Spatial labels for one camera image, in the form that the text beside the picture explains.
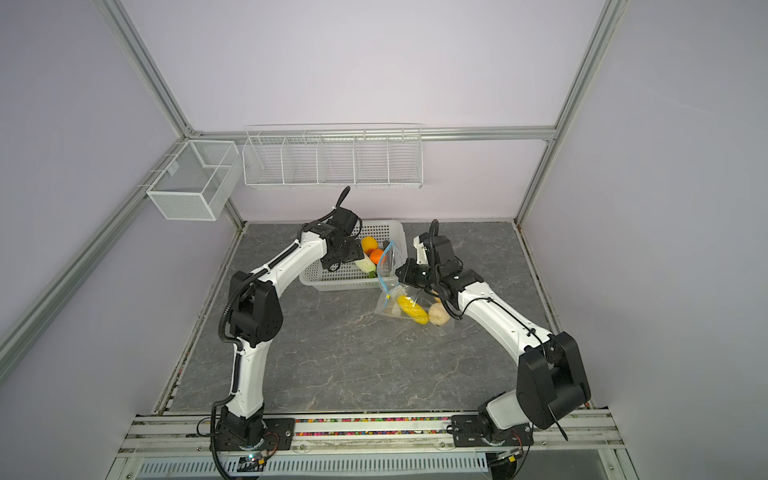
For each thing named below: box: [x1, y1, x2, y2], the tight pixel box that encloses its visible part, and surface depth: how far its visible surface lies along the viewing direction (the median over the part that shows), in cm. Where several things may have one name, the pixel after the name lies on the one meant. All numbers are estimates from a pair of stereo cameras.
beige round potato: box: [428, 302, 450, 326], surface depth 91 cm
